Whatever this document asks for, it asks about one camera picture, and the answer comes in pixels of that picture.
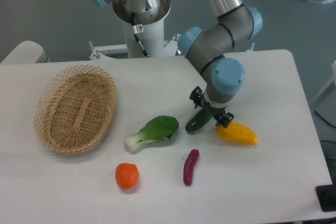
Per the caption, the yellow bell pepper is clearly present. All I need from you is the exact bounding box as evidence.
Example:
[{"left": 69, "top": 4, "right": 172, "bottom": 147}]
[{"left": 216, "top": 122, "right": 258, "bottom": 145}]

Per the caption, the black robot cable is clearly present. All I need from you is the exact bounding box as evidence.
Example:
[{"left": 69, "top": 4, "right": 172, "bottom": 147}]
[{"left": 130, "top": 12, "right": 150, "bottom": 58}]

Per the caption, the purple eggplant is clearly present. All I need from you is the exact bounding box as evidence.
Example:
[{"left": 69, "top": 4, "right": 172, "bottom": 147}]
[{"left": 183, "top": 149, "right": 200, "bottom": 186}]

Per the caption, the green bok choy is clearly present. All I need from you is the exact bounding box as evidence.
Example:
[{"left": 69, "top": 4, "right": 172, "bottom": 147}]
[{"left": 123, "top": 115, "right": 180, "bottom": 152}]

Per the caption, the white furniture leg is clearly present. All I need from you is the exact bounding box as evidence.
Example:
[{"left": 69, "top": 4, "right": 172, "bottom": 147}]
[{"left": 309, "top": 61, "right": 335, "bottom": 110}]

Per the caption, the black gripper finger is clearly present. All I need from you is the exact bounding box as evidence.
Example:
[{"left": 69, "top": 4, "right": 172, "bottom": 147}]
[
  {"left": 189, "top": 86, "right": 203, "bottom": 108},
  {"left": 215, "top": 112, "right": 234, "bottom": 127}
]

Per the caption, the orange bell pepper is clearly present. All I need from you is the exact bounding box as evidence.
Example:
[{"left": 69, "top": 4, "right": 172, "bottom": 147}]
[{"left": 115, "top": 163, "right": 139, "bottom": 189}]

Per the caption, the dark green cucumber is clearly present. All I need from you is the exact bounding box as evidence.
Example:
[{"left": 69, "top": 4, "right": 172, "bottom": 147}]
[{"left": 185, "top": 109, "right": 213, "bottom": 133}]

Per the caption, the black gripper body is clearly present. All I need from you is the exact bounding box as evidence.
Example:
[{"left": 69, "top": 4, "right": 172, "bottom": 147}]
[{"left": 200, "top": 93, "right": 229, "bottom": 120}]

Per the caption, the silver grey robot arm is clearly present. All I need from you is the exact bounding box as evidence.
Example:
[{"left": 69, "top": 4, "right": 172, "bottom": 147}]
[{"left": 95, "top": 0, "right": 263, "bottom": 127}]

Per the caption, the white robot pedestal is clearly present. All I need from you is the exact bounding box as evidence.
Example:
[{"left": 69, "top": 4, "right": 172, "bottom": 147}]
[{"left": 90, "top": 0, "right": 180, "bottom": 60}]

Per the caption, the woven wicker basket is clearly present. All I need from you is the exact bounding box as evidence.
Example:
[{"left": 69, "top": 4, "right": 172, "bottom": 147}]
[{"left": 34, "top": 65, "right": 117, "bottom": 154}]

